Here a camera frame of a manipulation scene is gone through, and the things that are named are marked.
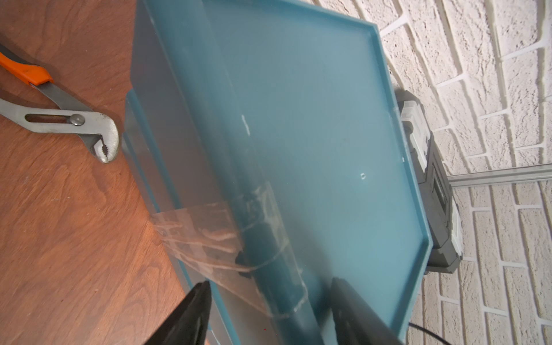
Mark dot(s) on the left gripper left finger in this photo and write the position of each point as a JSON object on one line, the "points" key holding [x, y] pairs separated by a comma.
{"points": [[188, 323]]}

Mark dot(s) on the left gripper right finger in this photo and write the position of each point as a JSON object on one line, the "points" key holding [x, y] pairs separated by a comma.
{"points": [[355, 322]]}

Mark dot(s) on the teal drawer cabinet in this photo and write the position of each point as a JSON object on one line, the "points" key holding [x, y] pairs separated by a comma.
{"points": [[266, 141]]}

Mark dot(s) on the black plastic toolbox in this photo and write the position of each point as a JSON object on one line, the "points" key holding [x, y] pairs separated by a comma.
{"points": [[440, 207]]}

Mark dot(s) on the right corner aluminium profile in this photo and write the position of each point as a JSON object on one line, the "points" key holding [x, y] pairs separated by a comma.
{"points": [[528, 174]]}

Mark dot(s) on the orange handled pipe wrench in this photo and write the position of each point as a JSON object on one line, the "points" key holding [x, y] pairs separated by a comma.
{"points": [[98, 131]]}

